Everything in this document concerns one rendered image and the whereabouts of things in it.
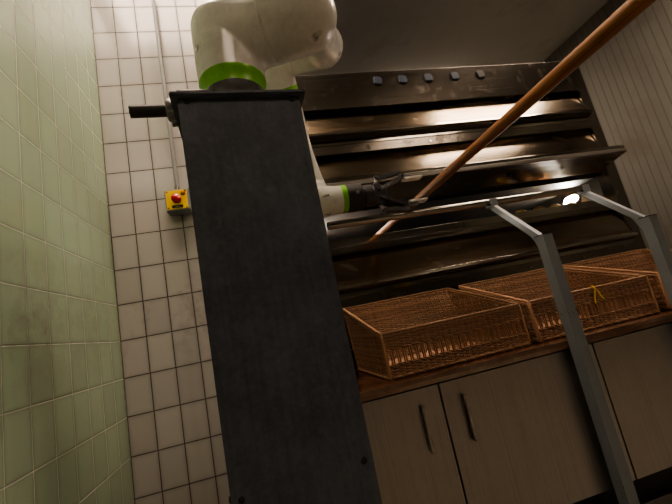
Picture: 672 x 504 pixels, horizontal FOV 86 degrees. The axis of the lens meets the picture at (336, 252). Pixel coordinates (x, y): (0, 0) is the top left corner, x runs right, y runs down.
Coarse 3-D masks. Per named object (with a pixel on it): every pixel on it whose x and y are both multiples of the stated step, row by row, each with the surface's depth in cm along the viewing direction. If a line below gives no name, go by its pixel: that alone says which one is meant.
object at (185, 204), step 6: (168, 192) 160; (174, 192) 161; (180, 192) 161; (186, 192) 162; (168, 198) 160; (186, 198) 161; (168, 204) 159; (174, 204) 160; (180, 204) 160; (186, 204) 161; (168, 210) 159; (174, 210) 159; (180, 210) 160; (186, 210) 162
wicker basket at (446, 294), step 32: (448, 288) 177; (352, 320) 152; (384, 320) 166; (416, 320) 168; (448, 320) 125; (480, 320) 128; (512, 320) 131; (384, 352) 119; (416, 352) 121; (448, 352) 123; (480, 352) 125
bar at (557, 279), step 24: (552, 192) 160; (576, 192) 164; (384, 216) 143; (408, 216) 146; (504, 216) 147; (648, 216) 138; (552, 240) 128; (648, 240) 140; (552, 264) 126; (552, 288) 127; (576, 312) 123; (576, 336) 121; (576, 360) 122; (600, 384) 119; (600, 408) 117; (600, 432) 118; (624, 456) 115; (624, 480) 113
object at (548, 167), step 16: (528, 160) 190; (544, 160) 192; (560, 160) 195; (576, 160) 200; (592, 160) 204; (608, 160) 209; (432, 176) 179; (464, 176) 186; (480, 176) 191; (496, 176) 195; (512, 176) 199; (528, 176) 204; (544, 176) 209; (560, 176) 214; (400, 192) 186; (416, 192) 190; (432, 192) 194; (448, 192) 199
